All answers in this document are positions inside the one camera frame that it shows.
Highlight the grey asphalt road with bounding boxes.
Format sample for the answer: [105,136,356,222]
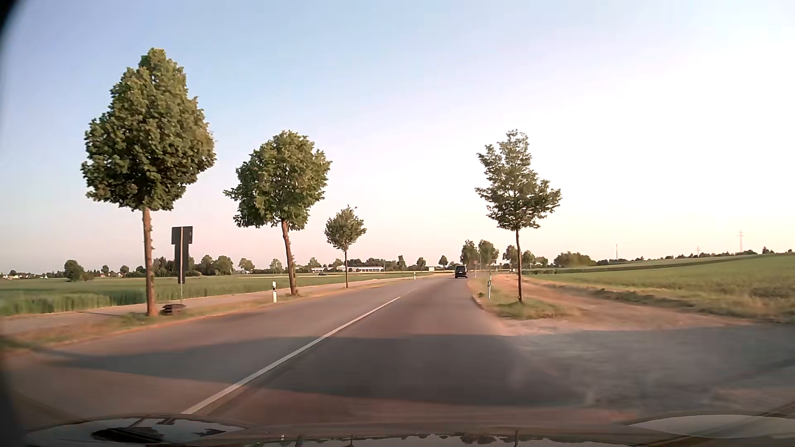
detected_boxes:
[0,274,795,429]

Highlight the distant row of trees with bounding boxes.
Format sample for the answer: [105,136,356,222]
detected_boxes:
[0,255,457,281]
[460,240,795,270]

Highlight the paved side path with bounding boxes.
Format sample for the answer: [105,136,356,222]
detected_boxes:
[0,276,411,336]

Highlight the dirt track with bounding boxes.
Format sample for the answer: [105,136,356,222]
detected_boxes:
[494,274,755,336]

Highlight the large leafy roadside tree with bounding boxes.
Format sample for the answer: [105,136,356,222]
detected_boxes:
[81,48,217,317]

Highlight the slender young roadside tree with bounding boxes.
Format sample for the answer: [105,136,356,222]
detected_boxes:
[475,129,562,304]

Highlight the road sign seen from behind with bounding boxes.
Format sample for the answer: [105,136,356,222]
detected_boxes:
[171,226,194,304]

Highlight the small leafy roadside tree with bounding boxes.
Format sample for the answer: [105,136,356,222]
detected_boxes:
[324,205,367,289]

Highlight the green field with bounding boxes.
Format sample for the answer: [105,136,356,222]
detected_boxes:
[523,253,795,322]
[0,272,436,317]

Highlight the grass verge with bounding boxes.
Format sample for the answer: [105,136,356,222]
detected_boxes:
[0,276,429,351]
[467,275,569,321]

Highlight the car's own bonnet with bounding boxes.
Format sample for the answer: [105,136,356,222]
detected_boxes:
[19,412,795,447]

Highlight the road markings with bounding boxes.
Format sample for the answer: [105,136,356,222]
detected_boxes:
[181,296,403,416]

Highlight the medium leafy roadside tree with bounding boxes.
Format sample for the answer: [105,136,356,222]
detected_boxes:
[224,130,332,296]

